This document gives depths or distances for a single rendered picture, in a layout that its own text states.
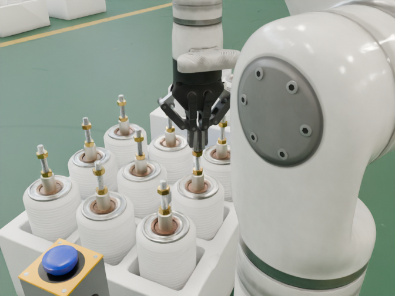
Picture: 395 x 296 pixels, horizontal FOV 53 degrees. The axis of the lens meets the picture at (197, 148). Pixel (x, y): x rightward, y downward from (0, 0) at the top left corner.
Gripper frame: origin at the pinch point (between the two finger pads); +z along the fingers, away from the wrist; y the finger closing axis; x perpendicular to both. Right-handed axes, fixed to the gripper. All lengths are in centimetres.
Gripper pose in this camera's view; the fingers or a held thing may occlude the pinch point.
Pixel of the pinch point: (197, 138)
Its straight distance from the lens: 65.8
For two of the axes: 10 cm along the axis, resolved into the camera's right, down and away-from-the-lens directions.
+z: 0.0, 8.6, 5.1
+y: -9.6, 1.5, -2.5
